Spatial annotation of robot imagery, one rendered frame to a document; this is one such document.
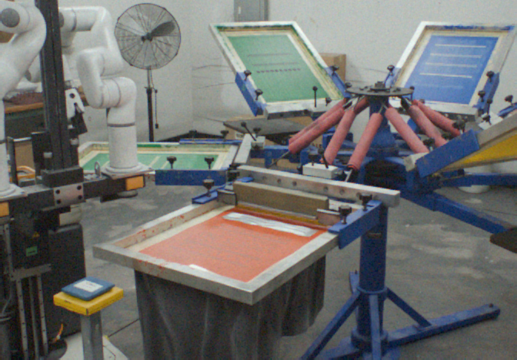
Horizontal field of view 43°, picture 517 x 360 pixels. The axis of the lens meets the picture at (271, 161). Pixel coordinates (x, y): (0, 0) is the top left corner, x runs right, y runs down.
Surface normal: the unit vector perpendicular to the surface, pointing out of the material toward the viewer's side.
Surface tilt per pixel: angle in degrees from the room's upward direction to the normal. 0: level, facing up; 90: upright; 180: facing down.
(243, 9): 90
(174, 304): 92
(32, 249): 90
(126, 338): 0
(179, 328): 93
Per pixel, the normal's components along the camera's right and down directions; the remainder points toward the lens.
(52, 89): 0.64, 0.19
